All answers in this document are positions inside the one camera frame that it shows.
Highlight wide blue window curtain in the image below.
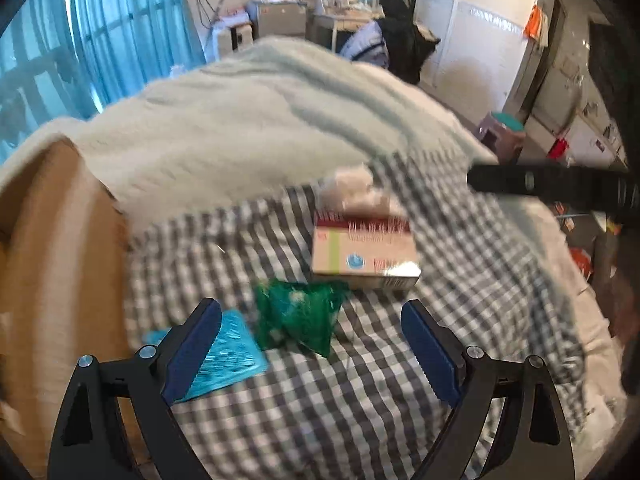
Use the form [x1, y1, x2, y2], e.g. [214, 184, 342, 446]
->
[0, 0, 207, 162]

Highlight grey white checkered cloth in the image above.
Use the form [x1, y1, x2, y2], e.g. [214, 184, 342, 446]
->
[122, 152, 592, 480]

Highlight orange hanging item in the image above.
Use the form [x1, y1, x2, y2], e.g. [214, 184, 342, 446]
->
[523, 5, 547, 42]

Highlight striped white cloth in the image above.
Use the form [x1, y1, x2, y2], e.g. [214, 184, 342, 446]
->
[340, 22, 389, 67]

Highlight teal plastic packet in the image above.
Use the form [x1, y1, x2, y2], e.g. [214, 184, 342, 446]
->
[142, 309, 269, 404]

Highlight white vanity desk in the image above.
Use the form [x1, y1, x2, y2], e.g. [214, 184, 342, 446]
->
[307, 2, 382, 54]

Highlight purple stool teal top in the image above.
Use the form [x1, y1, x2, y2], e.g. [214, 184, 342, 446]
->
[477, 111, 526, 164]

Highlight white low cabinet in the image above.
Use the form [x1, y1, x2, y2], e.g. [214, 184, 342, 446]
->
[212, 22, 254, 59]

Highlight crumpled white tissue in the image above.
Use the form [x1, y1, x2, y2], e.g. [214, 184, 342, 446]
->
[317, 164, 397, 219]

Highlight brown cardboard box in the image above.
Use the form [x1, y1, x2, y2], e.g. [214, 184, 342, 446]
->
[0, 137, 140, 480]

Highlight beige red medicine box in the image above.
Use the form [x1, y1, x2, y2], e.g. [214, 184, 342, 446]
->
[310, 214, 422, 291]

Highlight white wardrobe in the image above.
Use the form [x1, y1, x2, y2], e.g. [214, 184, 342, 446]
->
[415, 0, 544, 112]

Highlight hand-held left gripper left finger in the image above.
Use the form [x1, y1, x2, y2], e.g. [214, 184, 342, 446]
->
[47, 297, 224, 480]

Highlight grey mini fridge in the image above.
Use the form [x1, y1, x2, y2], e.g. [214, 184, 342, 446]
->
[248, 0, 309, 41]

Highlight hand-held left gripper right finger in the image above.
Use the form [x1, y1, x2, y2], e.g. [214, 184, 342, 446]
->
[400, 299, 576, 480]

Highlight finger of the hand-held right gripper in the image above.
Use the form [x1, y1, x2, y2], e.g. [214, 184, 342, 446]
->
[466, 162, 640, 212]

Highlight black hanging clothes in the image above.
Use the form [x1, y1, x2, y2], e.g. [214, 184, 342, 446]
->
[380, 0, 442, 86]

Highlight pale green fleece blanket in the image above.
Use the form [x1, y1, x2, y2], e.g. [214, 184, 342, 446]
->
[75, 35, 502, 242]

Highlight green crinkled snack bag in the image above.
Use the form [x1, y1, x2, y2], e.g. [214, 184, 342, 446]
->
[254, 280, 352, 359]

